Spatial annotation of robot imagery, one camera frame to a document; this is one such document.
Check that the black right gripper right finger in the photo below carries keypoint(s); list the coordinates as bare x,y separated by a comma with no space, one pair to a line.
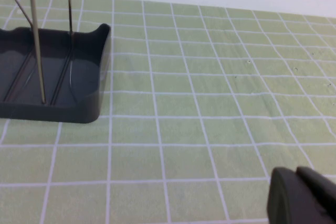
323,190

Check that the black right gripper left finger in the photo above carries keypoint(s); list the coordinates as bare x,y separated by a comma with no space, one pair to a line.
286,200

